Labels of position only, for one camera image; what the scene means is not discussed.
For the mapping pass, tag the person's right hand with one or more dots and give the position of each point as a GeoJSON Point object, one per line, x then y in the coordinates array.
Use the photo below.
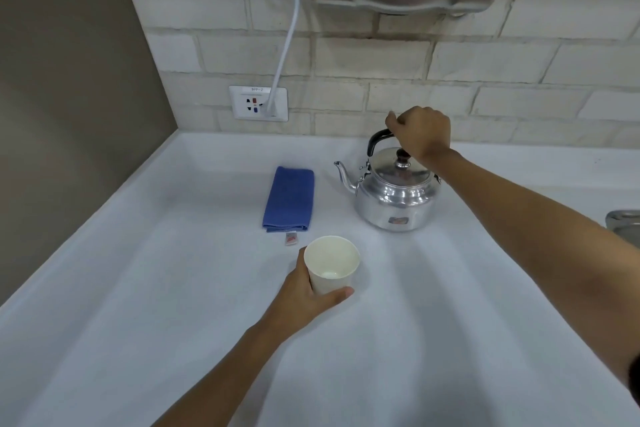
{"type": "Point", "coordinates": [422, 134]}

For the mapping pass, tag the person's left hand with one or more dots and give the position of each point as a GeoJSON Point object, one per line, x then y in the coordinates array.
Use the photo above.
{"type": "Point", "coordinates": [296, 297]}

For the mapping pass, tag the person's right fingers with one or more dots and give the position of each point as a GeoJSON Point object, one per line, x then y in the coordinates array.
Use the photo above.
{"type": "Point", "coordinates": [393, 120]}

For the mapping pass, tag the person's left thumb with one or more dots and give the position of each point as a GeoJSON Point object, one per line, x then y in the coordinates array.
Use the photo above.
{"type": "Point", "coordinates": [336, 296]}

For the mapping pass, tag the white paper cup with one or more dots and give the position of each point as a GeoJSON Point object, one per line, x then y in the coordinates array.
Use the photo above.
{"type": "Point", "coordinates": [332, 265]}

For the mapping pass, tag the silver metal kettle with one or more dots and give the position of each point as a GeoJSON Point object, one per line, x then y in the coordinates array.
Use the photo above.
{"type": "Point", "coordinates": [395, 191]}

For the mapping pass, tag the person's right forearm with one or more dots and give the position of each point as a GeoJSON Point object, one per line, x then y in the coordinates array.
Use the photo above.
{"type": "Point", "coordinates": [535, 246]}

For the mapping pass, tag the person's left forearm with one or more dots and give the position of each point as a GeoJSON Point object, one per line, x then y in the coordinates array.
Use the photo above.
{"type": "Point", "coordinates": [220, 374]}

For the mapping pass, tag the small white cloth tag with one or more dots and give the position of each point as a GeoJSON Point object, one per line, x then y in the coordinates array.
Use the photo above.
{"type": "Point", "coordinates": [291, 239]}

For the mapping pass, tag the folded blue cloth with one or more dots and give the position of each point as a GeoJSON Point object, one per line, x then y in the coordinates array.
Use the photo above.
{"type": "Point", "coordinates": [290, 199]}

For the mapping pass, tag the white wall power socket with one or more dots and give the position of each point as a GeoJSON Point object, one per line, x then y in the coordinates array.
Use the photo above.
{"type": "Point", "coordinates": [258, 103]}

